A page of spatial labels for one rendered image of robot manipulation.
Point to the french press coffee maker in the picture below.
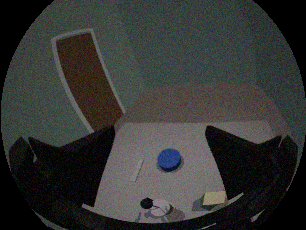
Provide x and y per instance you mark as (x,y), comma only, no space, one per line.
(158,207)

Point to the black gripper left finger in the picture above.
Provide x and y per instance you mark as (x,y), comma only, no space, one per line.
(79,164)

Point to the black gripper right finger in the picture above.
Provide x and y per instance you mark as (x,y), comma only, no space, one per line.
(237,160)

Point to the pale yellow rectangular block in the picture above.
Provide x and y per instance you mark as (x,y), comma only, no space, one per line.
(212,198)

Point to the blue cylinder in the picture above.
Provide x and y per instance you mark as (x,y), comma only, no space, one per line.
(169,160)

